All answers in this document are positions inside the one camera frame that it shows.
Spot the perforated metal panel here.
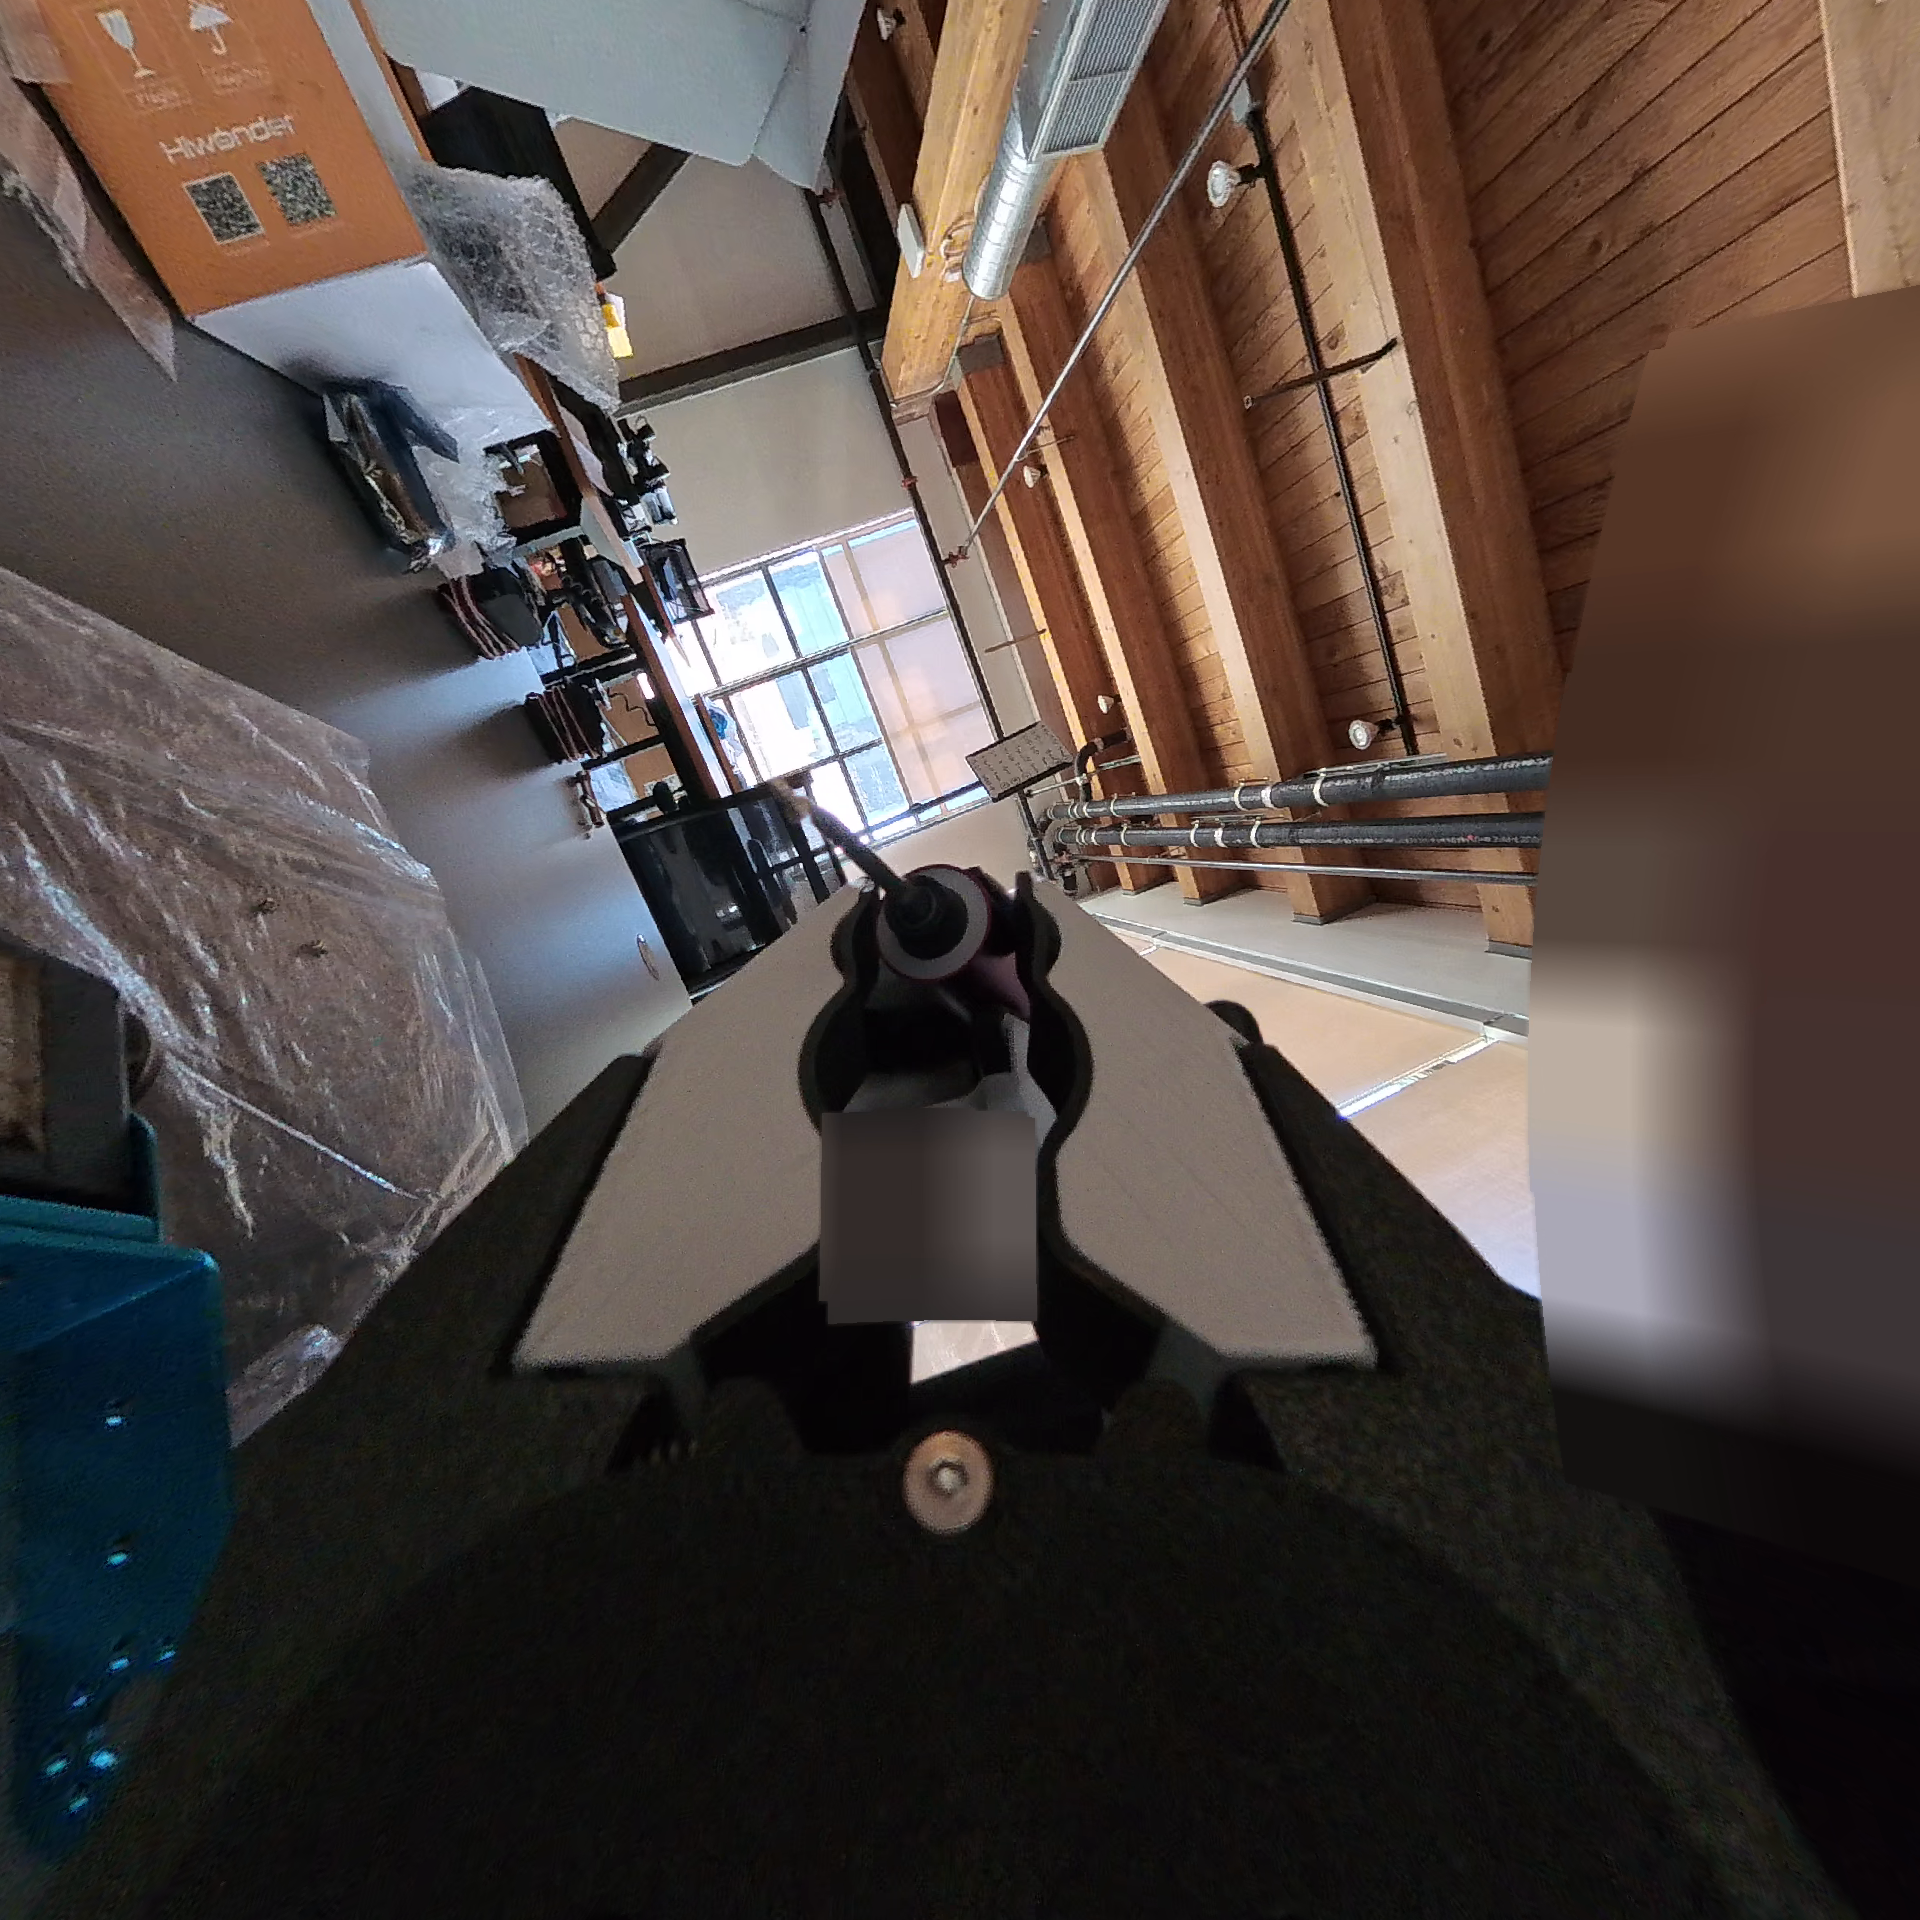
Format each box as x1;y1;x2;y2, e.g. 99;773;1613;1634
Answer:
968;727;1075;797

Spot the wood-edged desk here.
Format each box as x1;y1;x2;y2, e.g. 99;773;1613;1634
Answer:
509;352;745;805

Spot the black servo motor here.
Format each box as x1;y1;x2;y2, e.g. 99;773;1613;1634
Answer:
0;932;149;1202

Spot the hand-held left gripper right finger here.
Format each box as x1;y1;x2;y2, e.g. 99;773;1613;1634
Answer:
1026;883;1383;1369

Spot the bubble wrap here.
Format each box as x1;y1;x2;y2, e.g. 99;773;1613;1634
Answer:
402;157;624;410

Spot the red electric screwdriver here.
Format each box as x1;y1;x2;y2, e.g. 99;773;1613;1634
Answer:
787;787;1044;1039

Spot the silver foil bag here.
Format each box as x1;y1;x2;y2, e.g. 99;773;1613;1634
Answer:
320;380;506;577

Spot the large window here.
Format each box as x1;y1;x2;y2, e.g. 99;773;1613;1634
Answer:
693;516;1000;845

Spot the black mesh cabinet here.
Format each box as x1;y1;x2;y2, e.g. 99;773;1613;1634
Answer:
612;792;848;995

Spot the large clear plastic bag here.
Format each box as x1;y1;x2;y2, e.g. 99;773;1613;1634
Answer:
0;567;530;1449

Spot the blue metal servo bracket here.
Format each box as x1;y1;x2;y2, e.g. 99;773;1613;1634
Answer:
0;1112;239;1869

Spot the black insulated pipe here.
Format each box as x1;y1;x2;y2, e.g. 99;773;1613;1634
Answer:
1049;815;1547;860
1043;755;1555;825

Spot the silver ventilation duct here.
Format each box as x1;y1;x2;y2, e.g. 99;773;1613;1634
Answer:
960;0;1175;303

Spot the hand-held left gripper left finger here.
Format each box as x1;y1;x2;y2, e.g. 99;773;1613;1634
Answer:
513;897;873;1373

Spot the crumpled plastic wrap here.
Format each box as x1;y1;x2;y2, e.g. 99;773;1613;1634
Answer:
0;0;183;378

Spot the person's black top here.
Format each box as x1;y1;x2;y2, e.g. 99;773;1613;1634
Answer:
1560;1487;1920;1920

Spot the orange and white cardboard box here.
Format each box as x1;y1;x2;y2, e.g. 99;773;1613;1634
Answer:
27;0;876;453

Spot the grey desk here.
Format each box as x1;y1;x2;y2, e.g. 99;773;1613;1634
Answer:
0;194;722;1442

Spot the black device with coiled cable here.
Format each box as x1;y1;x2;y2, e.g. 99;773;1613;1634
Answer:
440;567;554;664
525;681;615;771

